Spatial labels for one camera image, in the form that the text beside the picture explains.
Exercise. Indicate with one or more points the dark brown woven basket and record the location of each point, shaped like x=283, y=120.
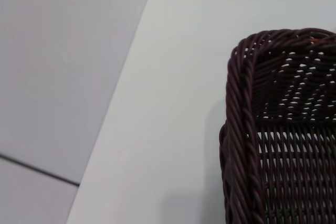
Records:
x=241, y=119

